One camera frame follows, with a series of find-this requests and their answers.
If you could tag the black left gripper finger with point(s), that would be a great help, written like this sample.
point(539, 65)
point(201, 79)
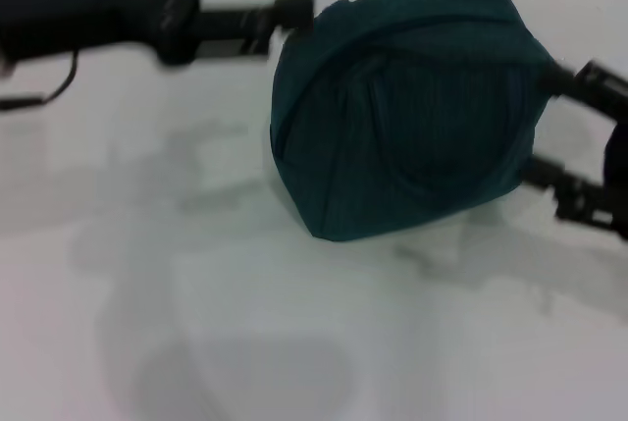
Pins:
point(255, 18)

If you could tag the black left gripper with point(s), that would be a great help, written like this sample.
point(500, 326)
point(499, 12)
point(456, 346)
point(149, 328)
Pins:
point(88, 9)

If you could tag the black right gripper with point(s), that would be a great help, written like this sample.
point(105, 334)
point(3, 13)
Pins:
point(617, 156)

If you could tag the dark teal fabric lunch bag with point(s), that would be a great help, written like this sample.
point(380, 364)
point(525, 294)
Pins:
point(402, 121)

